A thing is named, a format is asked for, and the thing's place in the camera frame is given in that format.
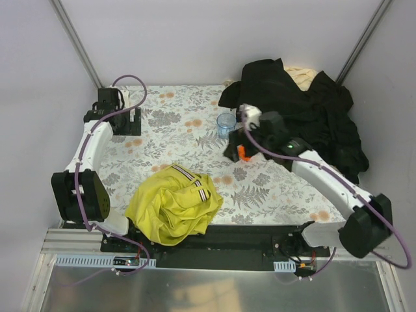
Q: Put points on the orange rubber cube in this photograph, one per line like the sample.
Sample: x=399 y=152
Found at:
x=245 y=154

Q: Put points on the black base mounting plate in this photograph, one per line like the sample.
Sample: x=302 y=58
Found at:
x=253 y=248

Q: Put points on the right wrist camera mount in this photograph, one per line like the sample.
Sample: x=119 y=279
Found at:
x=249 y=115

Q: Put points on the yellow-green cloth garment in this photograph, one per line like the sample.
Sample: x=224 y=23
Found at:
x=173 y=204

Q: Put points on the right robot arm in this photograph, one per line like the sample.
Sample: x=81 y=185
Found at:
x=367 y=218

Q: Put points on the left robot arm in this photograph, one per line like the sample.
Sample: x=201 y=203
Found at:
x=80 y=195

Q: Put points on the beige cloth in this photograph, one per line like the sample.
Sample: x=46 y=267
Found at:
x=303 y=77

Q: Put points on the right white cable duct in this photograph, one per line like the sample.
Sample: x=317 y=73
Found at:
x=284 y=266

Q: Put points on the black cloth lower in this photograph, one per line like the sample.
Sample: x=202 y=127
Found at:
x=320 y=117

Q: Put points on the left white cable duct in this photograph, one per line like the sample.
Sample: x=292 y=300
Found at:
x=104 y=261

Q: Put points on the floral patterned table mat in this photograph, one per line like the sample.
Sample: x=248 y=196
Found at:
x=179 y=126

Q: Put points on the blue transparent plastic cup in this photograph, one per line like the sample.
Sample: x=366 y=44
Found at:
x=226 y=123

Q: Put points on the white cable duct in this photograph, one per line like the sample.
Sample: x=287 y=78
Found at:
x=284 y=266
x=104 y=261

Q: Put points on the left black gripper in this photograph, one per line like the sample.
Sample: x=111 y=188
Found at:
x=129 y=121

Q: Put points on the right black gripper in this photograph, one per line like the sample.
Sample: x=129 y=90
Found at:
x=244 y=140

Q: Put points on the aluminium frame rail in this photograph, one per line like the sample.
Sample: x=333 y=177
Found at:
x=72 y=241

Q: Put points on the black cloth upper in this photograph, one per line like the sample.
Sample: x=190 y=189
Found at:
x=266 y=85

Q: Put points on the black cloth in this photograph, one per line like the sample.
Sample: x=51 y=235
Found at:
x=320 y=117
x=266 y=85

